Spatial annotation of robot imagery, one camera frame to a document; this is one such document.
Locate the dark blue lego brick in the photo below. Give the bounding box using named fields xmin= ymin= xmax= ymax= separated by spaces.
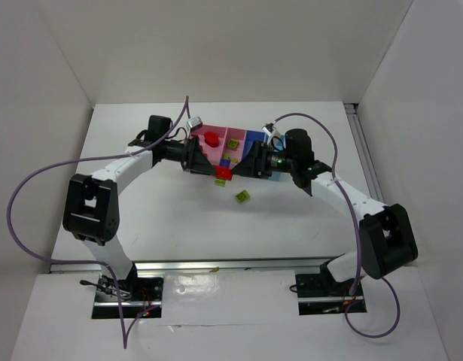
xmin=219 ymin=158 xmax=237 ymax=168

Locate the large red lego brick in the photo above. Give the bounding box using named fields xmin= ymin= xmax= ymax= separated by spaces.
xmin=214 ymin=165 xmax=233 ymax=181

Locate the green lego plate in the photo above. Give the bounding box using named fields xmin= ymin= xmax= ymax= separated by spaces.
xmin=215 ymin=179 xmax=226 ymax=187

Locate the green lego brick with studs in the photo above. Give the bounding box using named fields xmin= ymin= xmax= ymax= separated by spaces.
xmin=227 ymin=138 xmax=239 ymax=150

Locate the small green lego brick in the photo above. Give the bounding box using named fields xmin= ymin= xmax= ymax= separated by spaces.
xmin=235 ymin=190 xmax=251 ymax=204

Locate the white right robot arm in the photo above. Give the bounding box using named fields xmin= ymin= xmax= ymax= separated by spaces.
xmin=231 ymin=129 xmax=418 ymax=292

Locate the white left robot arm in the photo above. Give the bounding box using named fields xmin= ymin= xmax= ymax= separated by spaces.
xmin=62 ymin=115 xmax=216 ymax=293

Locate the light blue container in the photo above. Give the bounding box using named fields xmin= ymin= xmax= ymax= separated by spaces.
xmin=270 ymin=135 xmax=285 ymax=182

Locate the small pink container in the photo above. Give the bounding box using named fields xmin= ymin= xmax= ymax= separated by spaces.
xmin=221 ymin=127 xmax=247 ymax=168

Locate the dark blue container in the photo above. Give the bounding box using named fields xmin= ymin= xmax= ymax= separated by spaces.
xmin=243 ymin=130 xmax=267 ymax=154

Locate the aluminium side rail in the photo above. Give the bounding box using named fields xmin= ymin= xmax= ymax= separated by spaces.
xmin=343 ymin=103 xmax=384 ymax=203

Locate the aluminium front rail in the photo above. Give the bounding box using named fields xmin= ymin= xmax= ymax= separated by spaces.
xmin=48 ymin=256 xmax=404 ymax=275

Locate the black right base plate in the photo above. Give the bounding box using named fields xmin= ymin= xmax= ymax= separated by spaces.
xmin=289 ymin=274 xmax=367 ymax=316

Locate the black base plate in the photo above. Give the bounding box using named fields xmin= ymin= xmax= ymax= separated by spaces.
xmin=91 ymin=276 xmax=163 ymax=320
xmin=289 ymin=274 xmax=367 ymax=316

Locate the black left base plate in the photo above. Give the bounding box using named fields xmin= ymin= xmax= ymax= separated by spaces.
xmin=91 ymin=276 xmax=163 ymax=320

